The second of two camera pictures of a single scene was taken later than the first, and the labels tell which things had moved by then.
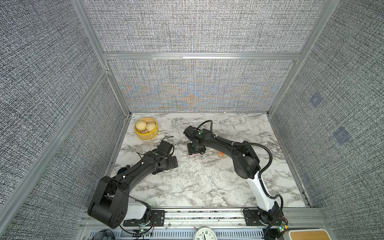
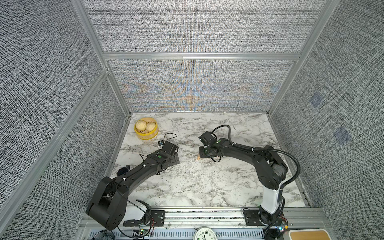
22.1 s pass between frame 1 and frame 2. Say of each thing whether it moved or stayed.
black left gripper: stayed
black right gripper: moved
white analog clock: stayed
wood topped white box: stayed
